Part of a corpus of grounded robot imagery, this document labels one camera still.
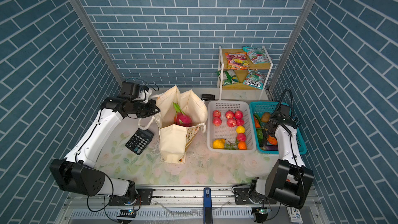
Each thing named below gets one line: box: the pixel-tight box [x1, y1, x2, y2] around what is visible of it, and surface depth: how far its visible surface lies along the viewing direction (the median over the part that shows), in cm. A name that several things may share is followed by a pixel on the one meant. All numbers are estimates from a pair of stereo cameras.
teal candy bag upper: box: [242, 46, 270, 65], surface depth 92 cm
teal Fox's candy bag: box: [242, 69, 265, 90], surface depth 104 cm
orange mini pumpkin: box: [267, 135, 278, 146], surface depth 90 cm
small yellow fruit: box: [236, 125, 246, 134], surface depth 95 cm
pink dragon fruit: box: [173, 102, 193, 127], surface depth 92 cm
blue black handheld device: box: [203, 187, 213, 224], surface depth 72 cm
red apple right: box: [212, 109, 222, 118], surface depth 103 cm
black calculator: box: [125, 127, 154, 156], surface depth 93 cm
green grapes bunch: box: [224, 140, 239, 150], surface depth 89 cm
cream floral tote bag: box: [137, 85, 208, 164], surface depth 84 cm
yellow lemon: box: [212, 138, 226, 150], surface depth 87 cm
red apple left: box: [212, 116, 223, 127], surface depth 98 cm
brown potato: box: [261, 112, 272, 123], surface depth 101 cm
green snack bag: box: [215, 70, 240, 87], surface depth 104 cm
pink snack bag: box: [224, 51, 250, 70], surface depth 88 cm
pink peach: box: [236, 132, 247, 142], surface depth 91 cm
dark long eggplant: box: [260, 145, 279, 151], surface depth 87 cm
